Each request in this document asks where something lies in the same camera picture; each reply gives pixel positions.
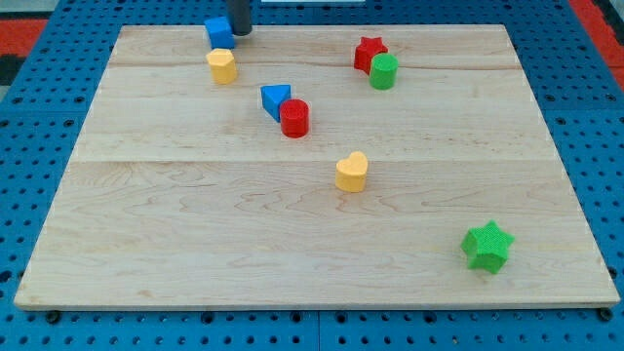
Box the blue triangle block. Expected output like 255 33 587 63
260 84 292 123

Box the light wooden board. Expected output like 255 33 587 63
15 24 620 311

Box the red cylinder block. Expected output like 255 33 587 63
279 98 310 138

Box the yellow hexagon block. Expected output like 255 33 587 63
206 48 238 85

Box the red star block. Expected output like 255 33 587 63
353 36 388 74

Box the green star block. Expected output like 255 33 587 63
460 220 516 274

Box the green cylinder block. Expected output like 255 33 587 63
370 53 399 90

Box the blue cube block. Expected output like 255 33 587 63
204 17 236 50

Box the yellow heart block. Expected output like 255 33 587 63
334 151 369 193

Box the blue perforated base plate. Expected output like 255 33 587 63
1 1 623 350

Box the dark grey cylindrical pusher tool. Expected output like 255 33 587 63
225 0 253 36

